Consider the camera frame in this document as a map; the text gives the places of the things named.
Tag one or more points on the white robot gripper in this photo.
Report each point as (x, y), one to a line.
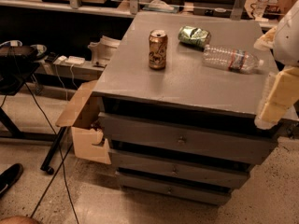
(289, 41)

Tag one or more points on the black rolling stand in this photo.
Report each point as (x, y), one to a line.
(17, 65)

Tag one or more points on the middle grey drawer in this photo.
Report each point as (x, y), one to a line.
(178, 169)

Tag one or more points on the upright background water bottle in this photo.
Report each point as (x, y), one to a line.
(259, 9)

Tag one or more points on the grey drawer cabinet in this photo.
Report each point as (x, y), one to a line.
(186, 92)

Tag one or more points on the orange soda can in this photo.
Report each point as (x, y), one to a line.
(158, 40)

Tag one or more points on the open cardboard box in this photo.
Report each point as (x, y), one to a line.
(81, 115)

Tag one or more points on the white plastic part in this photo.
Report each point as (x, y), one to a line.
(103, 51)

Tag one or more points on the bottom grey drawer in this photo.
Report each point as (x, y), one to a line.
(172, 189)

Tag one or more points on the grey drawer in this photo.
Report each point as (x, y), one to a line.
(172, 189)
(208, 143)
(178, 169)

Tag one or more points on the black shoe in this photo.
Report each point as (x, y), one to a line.
(9, 177)

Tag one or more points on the top grey drawer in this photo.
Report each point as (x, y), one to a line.
(208, 143)

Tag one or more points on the white power strip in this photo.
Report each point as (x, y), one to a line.
(70, 60)

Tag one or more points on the clear plastic water bottle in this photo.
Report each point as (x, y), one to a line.
(233, 60)

